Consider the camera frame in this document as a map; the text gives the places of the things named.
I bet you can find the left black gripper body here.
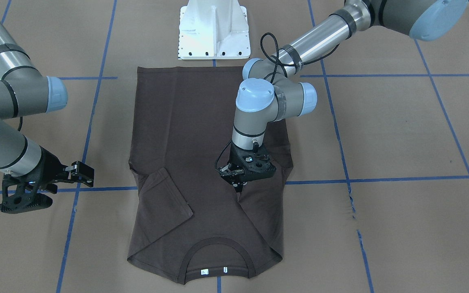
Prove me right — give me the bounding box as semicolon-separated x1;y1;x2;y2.
218;143;276;185

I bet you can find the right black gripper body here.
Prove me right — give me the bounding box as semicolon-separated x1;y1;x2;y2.
35;147;73;188

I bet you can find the brown t-shirt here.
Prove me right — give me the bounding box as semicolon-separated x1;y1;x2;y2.
127;67;294;285

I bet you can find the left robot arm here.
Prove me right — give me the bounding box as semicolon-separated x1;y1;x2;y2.
217;0;468;193

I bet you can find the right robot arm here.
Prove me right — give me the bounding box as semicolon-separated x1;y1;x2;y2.
0;21;94;189

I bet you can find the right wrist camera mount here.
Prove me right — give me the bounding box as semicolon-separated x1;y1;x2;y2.
0;174;53;214

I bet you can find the white pedestal column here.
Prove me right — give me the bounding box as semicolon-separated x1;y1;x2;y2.
178;0;251;60

